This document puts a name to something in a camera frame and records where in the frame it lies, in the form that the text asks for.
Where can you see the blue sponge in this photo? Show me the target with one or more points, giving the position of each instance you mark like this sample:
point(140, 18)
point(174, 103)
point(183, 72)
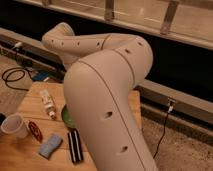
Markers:
point(47, 148)

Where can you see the translucent plastic cup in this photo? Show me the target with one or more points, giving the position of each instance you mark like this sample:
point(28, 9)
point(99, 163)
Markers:
point(15, 125)

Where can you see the white squeeze bottle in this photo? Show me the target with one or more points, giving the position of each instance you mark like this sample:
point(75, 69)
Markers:
point(48, 103)

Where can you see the black white striped block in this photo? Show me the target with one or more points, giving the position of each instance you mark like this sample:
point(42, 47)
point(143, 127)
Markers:
point(75, 146)

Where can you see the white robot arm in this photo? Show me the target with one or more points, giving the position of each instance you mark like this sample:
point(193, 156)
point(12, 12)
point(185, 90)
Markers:
point(101, 70)

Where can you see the white wall plug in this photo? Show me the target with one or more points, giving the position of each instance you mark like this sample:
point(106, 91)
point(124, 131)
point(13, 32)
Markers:
point(18, 45)

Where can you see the blue flat object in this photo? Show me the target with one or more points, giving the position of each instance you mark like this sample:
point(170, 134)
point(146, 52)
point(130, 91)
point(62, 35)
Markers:
point(41, 76)

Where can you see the red brown oval object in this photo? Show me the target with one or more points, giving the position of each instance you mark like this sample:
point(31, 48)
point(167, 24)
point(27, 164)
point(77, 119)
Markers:
point(36, 132)

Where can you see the green bowl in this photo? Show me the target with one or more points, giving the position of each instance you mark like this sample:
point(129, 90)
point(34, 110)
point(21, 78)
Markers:
point(66, 118)

